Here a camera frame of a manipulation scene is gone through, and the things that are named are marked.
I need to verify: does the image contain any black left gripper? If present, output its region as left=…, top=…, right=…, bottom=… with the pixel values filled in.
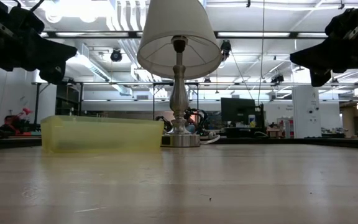
left=0, top=0, right=78, bottom=85

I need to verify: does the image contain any yellow translucent plastic bin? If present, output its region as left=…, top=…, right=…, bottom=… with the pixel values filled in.
left=40, top=114, right=165, bottom=153

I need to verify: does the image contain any white pillar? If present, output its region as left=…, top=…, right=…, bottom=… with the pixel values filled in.
left=291, top=85, right=322, bottom=139

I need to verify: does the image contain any red desk lamp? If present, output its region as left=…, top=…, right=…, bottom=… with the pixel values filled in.
left=0, top=107, right=34, bottom=136

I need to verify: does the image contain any black computer monitor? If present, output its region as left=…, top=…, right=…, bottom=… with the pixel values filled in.
left=221, top=97, right=257, bottom=127

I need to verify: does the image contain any silver table lamp white shade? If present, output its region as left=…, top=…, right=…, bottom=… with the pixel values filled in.
left=136, top=0, right=223, bottom=148

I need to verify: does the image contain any black metal rack frame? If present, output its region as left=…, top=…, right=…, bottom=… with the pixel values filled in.
left=31, top=81, right=84, bottom=131

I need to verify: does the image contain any thin hanging cable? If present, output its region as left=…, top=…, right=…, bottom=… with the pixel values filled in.
left=257, top=0, right=266, bottom=103

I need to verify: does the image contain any white lamp cord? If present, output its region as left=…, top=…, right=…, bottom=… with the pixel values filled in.
left=200, top=134, right=223, bottom=145

